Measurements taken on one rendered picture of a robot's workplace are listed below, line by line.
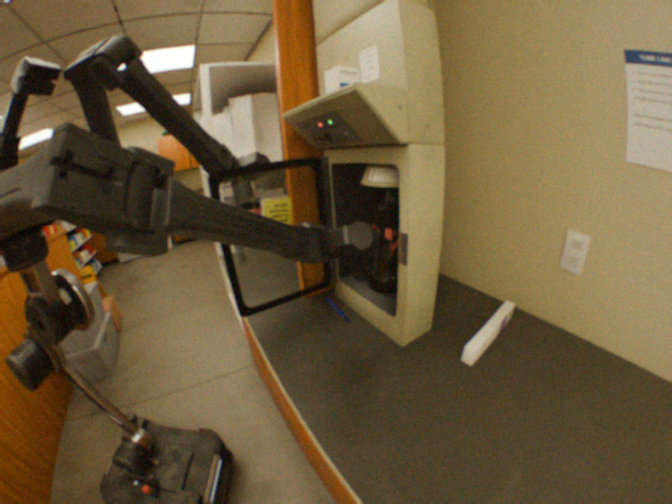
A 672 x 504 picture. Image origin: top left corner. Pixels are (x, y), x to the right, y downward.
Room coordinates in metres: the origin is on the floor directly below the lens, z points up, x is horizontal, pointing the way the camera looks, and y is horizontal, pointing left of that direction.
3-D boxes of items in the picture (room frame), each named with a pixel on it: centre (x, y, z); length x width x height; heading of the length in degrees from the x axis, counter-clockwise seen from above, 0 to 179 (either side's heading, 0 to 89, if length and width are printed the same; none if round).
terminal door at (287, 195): (0.65, 0.15, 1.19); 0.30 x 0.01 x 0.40; 122
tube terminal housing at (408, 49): (0.67, -0.17, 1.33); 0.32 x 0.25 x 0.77; 30
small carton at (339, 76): (0.54, -0.04, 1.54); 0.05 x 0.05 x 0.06; 31
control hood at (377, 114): (0.58, -0.02, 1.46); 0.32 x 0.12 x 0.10; 30
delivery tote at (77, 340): (1.20, 2.21, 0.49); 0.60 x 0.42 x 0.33; 30
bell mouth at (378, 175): (0.64, -0.16, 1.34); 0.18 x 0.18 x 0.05
